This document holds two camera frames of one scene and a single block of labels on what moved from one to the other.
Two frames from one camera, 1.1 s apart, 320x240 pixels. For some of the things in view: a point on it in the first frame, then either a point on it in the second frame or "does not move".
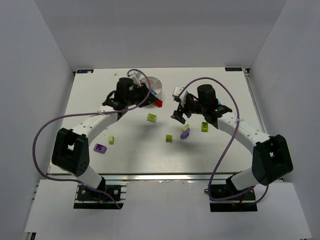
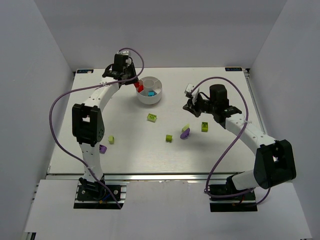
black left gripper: x=146 y=95 → x=131 y=75
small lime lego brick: x=169 y=138 does not move
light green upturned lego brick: x=151 y=117 does not move
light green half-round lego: x=186 y=127 does not move
